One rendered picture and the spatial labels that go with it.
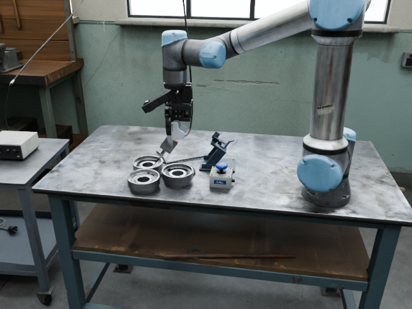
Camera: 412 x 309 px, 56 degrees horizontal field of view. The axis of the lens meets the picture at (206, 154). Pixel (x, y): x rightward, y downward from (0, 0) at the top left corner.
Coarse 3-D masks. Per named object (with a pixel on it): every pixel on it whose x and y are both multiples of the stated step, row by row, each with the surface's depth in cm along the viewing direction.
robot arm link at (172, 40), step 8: (168, 32) 111; (176, 32) 110; (184, 32) 112; (168, 40) 111; (176, 40) 111; (184, 40) 111; (168, 48) 112; (176, 48) 111; (168, 56) 113; (176, 56) 112; (168, 64) 114; (176, 64) 114; (184, 64) 114
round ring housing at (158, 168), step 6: (144, 156) 139; (150, 156) 140; (156, 156) 139; (132, 162) 134; (144, 162) 137; (150, 162) 137; (138, 168) 131; (144, 168) 131; (150, 168) 131; (156, 168) 132; (162, 168) 136
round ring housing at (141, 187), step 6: (132, 174) 128; (138, 174) 129; (150, 174) 129; (156, 174) 128; (138, 180) 127; (144, 180) 128; (150, 180) 125; (156, 180) 123; (132, 186) 122; (138, 186) 121; (144, 186) 121; (150, 186) 122; (156, 186) 124; (138, 192) 123; (144, 192) 123; (150, 192) 124
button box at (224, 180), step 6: (216, 168) 130; (228, 168) 130; (210, 174) 126; (216, 174) 126; (222, 174) 126; (228, 174) 126; (210, 180) 126; (216, 180) 126; (222, 180) 125; (228, 180) 125; (234, 180) 128; (210, 186) 127; (216, 186) 127; (222, 186) 126; (228, 186) 126
